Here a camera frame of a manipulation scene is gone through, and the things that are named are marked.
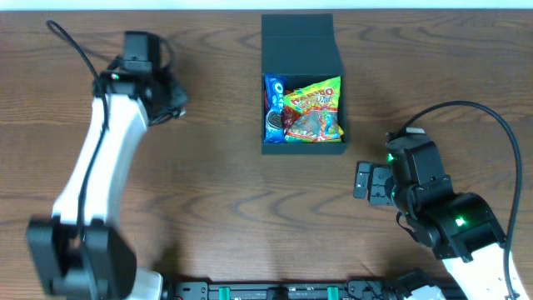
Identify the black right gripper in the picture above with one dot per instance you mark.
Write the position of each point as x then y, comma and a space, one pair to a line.
376, 183

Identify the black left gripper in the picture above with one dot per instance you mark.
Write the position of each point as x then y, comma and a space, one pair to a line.
167, 98

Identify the green Haribo gummy bag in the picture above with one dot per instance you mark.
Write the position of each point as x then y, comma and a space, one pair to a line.
318, 105

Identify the blue Oreo cookie pack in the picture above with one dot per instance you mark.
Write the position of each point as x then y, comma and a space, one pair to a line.
275, 91

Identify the red snack bag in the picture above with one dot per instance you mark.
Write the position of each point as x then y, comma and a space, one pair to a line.
289, 114

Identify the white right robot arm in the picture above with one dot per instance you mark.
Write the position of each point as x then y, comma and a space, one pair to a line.
459, 227

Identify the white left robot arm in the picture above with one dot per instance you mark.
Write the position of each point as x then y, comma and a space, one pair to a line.
79, 252

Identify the black open gift box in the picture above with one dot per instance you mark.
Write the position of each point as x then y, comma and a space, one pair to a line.
302, 49

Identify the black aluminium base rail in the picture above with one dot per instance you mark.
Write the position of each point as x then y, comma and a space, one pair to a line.
414, 284

